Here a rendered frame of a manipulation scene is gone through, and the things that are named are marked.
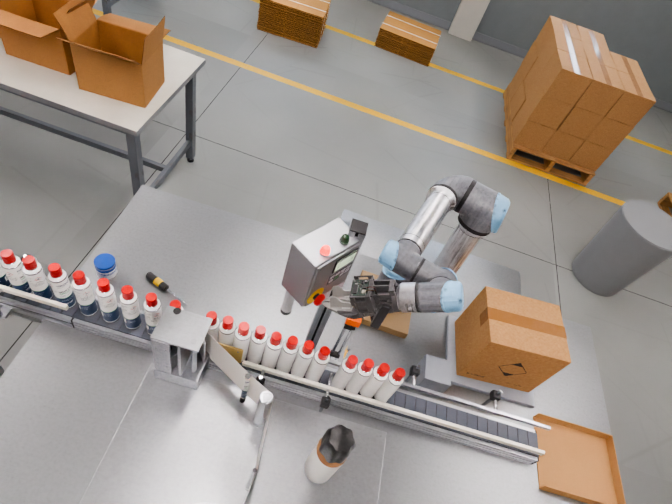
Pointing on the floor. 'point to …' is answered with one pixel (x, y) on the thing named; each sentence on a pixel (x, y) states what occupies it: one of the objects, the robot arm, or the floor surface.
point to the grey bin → (625, 248)
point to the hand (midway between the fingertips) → (327, 304)
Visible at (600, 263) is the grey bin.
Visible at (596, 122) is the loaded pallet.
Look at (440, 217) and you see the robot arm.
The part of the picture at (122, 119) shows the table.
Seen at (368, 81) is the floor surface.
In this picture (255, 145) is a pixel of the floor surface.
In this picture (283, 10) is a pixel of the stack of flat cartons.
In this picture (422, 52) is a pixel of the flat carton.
